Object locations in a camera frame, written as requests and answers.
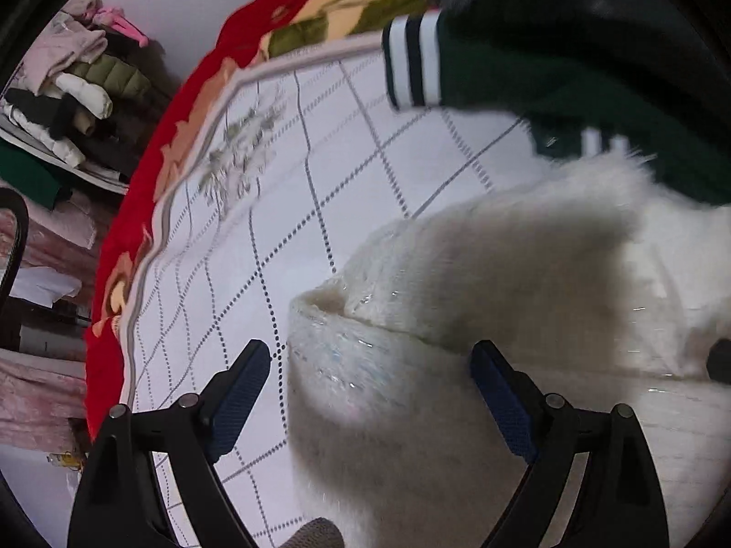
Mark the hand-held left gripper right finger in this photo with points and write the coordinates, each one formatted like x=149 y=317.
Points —
x=502 y=399

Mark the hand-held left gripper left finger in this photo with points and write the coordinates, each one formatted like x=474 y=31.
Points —
x=240 y=394

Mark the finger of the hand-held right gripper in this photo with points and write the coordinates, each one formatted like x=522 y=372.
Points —
x=722 y=361

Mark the white fluffy sweater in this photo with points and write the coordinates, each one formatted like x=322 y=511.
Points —
x=457 y=274

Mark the pile of folded clothes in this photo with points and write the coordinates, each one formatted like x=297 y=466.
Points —
x=85 y=85

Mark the small yellow object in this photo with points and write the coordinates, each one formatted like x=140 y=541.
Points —
x=63 y=459

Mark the white folded cloth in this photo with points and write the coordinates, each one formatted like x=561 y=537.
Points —
x=43 y=285

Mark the white grid-patterned bed sheet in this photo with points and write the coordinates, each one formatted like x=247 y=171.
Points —
x=320 y=154

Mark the red floral blanket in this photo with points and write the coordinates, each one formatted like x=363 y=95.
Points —
x=188 y=103

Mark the green garment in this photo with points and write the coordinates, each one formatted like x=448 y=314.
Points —
x=25 y=174

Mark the dark green striped-cuff jacket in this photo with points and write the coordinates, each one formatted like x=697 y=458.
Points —
x=542 y=51

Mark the black curved chair frame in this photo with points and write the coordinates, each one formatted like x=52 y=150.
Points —
x=20 y=240

